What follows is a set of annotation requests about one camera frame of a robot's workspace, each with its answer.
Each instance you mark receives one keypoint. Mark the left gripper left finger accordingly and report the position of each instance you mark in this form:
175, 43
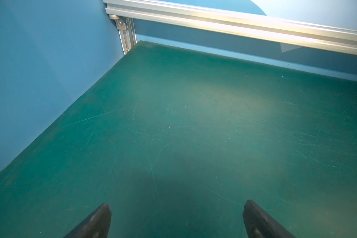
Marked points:
95, 225

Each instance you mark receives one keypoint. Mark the left aluminium frame post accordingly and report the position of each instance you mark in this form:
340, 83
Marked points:
125, 26

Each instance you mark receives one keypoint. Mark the horizontal aluminium frame bar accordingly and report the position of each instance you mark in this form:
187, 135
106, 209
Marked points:
240, 24

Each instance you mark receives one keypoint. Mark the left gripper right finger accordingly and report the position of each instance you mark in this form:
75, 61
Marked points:
259, 224

